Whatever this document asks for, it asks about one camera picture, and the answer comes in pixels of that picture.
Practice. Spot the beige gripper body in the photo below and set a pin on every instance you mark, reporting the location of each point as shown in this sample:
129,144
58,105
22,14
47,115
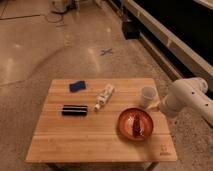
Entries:
154,105

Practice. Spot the orange ceramic bowl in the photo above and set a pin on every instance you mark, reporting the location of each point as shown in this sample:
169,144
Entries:
135,124

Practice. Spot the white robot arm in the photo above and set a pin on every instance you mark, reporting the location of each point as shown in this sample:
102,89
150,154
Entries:
188,92

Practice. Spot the clear plastic cup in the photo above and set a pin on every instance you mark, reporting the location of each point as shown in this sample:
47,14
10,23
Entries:
148,94

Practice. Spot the white tube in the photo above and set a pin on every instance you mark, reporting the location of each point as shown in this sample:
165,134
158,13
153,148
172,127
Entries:
104,96

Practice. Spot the wooden table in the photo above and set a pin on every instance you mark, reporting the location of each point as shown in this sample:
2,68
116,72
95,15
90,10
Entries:
95,137

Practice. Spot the blue sponge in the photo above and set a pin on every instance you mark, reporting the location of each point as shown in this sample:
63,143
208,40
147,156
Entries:
77,86

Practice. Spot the black rectangular case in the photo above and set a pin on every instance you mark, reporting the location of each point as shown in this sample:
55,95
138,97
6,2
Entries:
74,110

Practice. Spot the white machine base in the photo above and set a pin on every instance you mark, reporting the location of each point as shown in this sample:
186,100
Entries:
61,6

